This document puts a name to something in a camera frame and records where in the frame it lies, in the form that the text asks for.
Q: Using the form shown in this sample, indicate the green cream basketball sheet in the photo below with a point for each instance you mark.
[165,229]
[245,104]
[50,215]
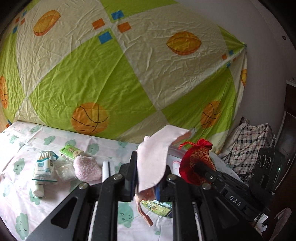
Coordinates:
[120,69]

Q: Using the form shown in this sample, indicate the pink fluffy puff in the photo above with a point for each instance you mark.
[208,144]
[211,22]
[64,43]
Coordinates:
[87,169]

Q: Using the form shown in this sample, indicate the white black sponge block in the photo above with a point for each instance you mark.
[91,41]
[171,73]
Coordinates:
[107,170]

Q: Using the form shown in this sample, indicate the black speaker device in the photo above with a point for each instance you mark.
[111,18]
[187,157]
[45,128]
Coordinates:
[268,168]

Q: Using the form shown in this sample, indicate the green tissue pack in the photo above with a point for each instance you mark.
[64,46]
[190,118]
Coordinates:
[69,152]

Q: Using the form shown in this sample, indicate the pink cloth drawstring pouch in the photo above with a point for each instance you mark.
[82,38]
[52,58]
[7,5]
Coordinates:
[151,163]

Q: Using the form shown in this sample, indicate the clear plastic cotton bag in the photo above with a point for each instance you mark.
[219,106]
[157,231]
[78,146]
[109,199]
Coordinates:
[64,169]

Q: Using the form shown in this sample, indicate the white gauze roll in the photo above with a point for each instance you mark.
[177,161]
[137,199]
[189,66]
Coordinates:
[38,189]

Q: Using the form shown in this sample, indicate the plaid fabric bag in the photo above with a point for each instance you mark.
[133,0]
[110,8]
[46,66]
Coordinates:
[240,151]

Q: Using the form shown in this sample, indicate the cotton swab packet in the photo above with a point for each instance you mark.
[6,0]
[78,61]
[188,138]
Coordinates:
[44,171]

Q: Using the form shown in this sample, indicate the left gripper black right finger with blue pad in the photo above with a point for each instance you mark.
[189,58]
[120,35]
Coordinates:
[191,215]

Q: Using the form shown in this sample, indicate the round metal tin box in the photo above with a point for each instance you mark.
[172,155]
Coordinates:
[165,208]

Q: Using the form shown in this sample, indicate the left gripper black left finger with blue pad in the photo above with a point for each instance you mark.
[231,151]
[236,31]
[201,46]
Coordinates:
[90,212]

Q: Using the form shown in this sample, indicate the red gold embroidered pouch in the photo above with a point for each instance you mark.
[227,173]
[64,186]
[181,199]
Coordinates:
[198,153]

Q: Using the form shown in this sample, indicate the white sock red trim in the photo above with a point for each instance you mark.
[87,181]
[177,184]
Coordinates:
[176,168]

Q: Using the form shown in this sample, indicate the white cloud-print table cloth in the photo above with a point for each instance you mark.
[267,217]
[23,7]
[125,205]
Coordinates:
[21,146]

